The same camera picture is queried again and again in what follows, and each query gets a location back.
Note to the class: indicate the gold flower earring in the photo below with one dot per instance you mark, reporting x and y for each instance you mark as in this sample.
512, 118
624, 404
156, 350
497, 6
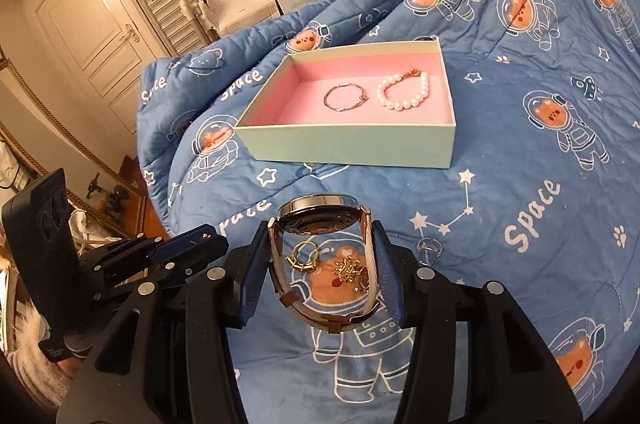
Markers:
345, 271

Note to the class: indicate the wooden cabinet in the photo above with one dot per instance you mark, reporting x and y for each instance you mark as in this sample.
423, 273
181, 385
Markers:
140, 204

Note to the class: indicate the black orange toy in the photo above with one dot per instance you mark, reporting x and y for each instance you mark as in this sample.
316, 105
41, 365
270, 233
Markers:
116, 199

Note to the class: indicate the blue astronaut bear blanket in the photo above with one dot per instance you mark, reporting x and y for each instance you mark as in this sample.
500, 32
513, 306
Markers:
525, 154

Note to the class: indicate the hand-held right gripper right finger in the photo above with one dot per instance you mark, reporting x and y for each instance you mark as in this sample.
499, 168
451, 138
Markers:
390, 274

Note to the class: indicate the rose gold wristwatch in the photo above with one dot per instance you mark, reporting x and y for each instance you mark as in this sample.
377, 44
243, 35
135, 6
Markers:
320, 205

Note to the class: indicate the gold hoop earring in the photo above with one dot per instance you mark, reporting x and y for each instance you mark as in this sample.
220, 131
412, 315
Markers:
295, 261

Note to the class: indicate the pale green jewelry box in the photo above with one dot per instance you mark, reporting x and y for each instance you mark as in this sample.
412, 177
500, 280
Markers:
345, 141

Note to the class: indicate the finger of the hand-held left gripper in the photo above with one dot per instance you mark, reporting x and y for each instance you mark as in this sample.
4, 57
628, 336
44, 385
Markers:
185, 238
200, 256

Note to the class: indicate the white panelled door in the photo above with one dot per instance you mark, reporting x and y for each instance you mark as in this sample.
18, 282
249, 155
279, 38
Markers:
85, 39

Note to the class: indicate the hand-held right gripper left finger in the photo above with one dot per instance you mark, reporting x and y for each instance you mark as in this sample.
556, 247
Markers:
252, 274

